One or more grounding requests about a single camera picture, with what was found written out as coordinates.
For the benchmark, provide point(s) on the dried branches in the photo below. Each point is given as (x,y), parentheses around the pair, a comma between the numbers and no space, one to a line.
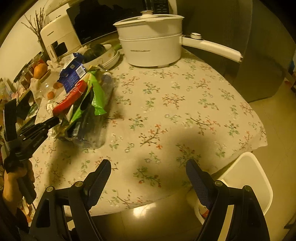
(34,25)

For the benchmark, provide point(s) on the glass pot lid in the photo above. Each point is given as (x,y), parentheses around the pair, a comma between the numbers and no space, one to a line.
(148,18)

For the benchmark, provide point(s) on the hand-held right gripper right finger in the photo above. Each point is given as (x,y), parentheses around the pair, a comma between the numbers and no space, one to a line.
(199,183)

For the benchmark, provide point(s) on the clear plastic bottle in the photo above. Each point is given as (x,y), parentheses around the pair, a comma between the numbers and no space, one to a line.
(92,135)

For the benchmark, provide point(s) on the grey refrigerator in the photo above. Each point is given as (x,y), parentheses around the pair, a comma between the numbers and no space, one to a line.
(231,34)

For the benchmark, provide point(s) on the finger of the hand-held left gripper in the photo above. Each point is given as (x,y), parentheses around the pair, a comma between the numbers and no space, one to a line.
(44,124)
(37,135)

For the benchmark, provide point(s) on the large orange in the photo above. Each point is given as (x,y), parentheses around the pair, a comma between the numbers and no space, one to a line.
(40,70)

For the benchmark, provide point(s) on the black microwave oven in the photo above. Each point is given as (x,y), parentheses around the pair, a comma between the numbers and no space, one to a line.
(97,20)

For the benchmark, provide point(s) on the black vented appliance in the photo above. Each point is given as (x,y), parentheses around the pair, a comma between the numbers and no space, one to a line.
(157,5)

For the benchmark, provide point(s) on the red snack packet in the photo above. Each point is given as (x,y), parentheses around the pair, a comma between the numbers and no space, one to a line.
(74,95)

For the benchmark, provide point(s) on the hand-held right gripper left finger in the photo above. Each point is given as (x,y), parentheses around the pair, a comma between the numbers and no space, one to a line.
(99,183)

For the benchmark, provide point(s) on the white trash bin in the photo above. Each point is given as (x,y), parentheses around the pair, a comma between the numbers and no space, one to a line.
(245,176)

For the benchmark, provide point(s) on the person's left hand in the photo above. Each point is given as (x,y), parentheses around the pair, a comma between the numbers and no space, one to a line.
(12,185)

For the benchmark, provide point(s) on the person's left forearm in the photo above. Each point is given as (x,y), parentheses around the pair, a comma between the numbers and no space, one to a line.
(11,222)

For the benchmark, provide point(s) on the white air fryer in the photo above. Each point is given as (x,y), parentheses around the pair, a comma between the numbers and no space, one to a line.
(62,34)

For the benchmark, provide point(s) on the floral bed mattress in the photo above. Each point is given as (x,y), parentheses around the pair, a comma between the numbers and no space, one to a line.
(166,104)

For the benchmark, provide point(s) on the blue carton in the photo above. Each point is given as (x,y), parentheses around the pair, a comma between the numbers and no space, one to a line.
(71,74)

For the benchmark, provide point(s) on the green snack bag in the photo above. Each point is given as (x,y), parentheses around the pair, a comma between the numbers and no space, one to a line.
(98,92)

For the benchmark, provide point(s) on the dark green melon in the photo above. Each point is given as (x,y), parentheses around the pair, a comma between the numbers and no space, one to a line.
(93,52)

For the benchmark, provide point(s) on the white electric pot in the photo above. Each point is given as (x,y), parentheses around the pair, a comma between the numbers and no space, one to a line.
(150,44)

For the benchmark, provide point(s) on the clear plastic bag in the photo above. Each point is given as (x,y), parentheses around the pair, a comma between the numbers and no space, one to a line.
(44,89)

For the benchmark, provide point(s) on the small orange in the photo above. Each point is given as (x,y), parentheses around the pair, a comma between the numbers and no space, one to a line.
(50,95)
(57,85)

